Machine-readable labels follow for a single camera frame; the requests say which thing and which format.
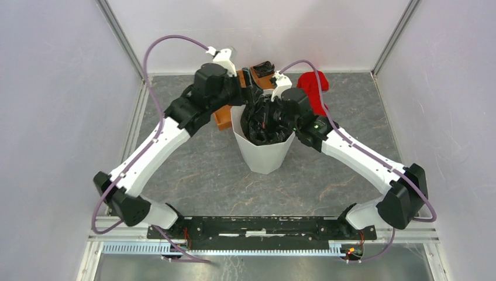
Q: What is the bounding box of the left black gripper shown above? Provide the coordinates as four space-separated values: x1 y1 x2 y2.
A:
208 67 263 114

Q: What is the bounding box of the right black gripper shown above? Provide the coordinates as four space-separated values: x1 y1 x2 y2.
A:
254 92 299 131

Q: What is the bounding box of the black trash bag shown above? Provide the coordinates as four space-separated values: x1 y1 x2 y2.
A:
240 95 292 146

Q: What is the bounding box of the white plastic trash bin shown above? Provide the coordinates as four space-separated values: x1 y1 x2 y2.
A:
230 90 295 174

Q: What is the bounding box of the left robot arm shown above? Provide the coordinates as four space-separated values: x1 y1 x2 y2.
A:
93 63 256 239

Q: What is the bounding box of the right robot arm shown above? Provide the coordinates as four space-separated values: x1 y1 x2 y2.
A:
262 88 428 239

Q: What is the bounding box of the orange compartment tray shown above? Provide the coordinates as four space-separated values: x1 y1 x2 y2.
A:
213 66 277 132

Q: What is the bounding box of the rolled black bag back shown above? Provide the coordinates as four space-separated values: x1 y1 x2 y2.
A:
252 61 275 78

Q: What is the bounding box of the red cloth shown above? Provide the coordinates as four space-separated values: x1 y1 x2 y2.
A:
297 71 326 116

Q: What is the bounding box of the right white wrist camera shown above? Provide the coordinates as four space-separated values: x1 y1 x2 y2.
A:
270 71 292 101

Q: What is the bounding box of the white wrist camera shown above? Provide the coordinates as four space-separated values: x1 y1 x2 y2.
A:
205 46 237 77
270 71 292 101

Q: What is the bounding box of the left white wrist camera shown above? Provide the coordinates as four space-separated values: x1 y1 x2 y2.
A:
205 46 237 77

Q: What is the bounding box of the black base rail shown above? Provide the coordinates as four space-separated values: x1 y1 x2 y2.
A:
147 216 377 251

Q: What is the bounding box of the left aluminium corner post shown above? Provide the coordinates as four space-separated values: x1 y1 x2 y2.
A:
96 0 144 80

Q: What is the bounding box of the aluminium corner post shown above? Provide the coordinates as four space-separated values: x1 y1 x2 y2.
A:
96 0 144 80
371 0 421 77

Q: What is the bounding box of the right aluminium corner post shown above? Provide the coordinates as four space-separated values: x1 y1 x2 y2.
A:
371 0 421 77

